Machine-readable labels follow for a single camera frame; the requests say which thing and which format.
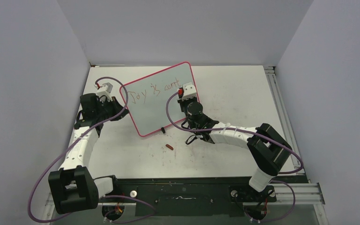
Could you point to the pink framed whiteboard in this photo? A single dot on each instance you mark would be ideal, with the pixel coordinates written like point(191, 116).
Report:
point(147, 98)

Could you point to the front aluminium rail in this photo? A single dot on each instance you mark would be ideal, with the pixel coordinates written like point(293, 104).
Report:
point(286, 190)

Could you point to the red marker cap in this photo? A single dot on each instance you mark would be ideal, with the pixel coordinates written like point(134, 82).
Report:
point(169, 147)

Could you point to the aluminium rail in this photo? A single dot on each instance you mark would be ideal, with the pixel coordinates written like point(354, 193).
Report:
point(286, 190)
point(281, 109)

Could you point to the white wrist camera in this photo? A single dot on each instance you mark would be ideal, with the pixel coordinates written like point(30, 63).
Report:
point(104, 90)
point(187, 91)

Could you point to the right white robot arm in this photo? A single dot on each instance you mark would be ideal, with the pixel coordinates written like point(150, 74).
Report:
point(268, 148)

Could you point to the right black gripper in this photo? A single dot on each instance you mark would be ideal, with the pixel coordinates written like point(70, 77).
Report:
point(182, 102)

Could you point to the right aluminium rail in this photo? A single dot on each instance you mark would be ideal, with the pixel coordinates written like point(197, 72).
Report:
point(281, 109)

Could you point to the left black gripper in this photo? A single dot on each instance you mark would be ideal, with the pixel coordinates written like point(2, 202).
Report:
point(116, 107)

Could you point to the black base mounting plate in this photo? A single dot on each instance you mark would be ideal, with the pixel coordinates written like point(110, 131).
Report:
point(185, 207)

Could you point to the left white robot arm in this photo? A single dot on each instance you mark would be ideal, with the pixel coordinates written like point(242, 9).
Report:
point(72, 186)

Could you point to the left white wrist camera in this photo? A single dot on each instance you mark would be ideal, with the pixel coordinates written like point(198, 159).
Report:
point(104, 90)

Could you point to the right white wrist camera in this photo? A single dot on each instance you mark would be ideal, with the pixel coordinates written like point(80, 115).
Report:
point(187, 91)

